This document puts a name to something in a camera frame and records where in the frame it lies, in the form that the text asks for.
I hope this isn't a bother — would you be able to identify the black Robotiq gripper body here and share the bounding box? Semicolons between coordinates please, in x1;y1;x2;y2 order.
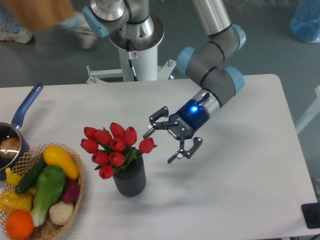
168;99;209;140

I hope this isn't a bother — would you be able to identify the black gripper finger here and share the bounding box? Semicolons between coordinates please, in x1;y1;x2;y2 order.
167;127;203;164
143;106;178;138

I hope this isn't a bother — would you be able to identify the red tulip bouquet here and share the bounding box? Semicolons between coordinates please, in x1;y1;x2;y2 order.
80;122;157;180

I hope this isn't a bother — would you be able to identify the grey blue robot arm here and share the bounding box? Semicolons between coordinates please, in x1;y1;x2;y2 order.
82;0;246;163

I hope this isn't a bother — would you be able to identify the dark grey ribbed vase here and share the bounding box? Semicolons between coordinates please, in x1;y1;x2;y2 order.
112;156;146;197

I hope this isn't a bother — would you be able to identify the yellow squash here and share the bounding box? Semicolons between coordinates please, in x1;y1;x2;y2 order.
43;145;80;180

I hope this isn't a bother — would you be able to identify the purple red radish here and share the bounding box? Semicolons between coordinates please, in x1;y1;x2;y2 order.
61;179;80;203

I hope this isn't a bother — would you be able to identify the green bok choy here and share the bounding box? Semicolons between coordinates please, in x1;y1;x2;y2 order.
30;165;66;227

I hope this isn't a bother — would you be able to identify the woven wicker basket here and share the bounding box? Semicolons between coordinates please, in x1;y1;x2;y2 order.
11;143;85;240

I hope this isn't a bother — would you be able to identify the white garlic bulb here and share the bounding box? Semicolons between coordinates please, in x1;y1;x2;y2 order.
49;201;74;226

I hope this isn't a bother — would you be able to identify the dark green cucumber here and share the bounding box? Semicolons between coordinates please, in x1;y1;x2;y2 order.
14;158;47;194

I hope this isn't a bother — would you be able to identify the black device at edge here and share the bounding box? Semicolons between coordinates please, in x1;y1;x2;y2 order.
301;202;320;229

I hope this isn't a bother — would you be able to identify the blue translucent container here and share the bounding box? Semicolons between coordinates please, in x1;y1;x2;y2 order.
289;0;320;44

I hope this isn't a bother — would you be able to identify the brown bread roll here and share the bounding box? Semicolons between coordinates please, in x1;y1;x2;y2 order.
0;137;20;159

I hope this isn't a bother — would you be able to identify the yellow banana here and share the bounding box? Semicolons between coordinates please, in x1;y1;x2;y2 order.
5;167;36;196

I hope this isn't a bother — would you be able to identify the white sneaker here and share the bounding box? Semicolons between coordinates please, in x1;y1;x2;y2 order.
0;27;34;44

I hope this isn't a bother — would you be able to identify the yellow bell pepper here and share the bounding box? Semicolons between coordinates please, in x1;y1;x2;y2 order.
0;190;33;215

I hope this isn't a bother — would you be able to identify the orange fruit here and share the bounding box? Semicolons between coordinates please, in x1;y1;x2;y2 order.
5;210;34;240

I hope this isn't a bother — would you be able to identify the person in brown coat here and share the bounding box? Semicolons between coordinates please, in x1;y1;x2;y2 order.
0;0;98;51

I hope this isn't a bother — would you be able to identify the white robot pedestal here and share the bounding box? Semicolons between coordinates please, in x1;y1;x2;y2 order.
86;46;176;84

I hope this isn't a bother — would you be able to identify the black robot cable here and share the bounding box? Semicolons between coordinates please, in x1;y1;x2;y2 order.
125;38;139;82

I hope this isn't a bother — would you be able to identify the white frame at right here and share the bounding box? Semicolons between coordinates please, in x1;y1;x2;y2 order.
295;85;320;135

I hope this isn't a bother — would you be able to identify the blue handled saucepan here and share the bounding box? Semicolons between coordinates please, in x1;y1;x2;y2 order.
0;83;44;181

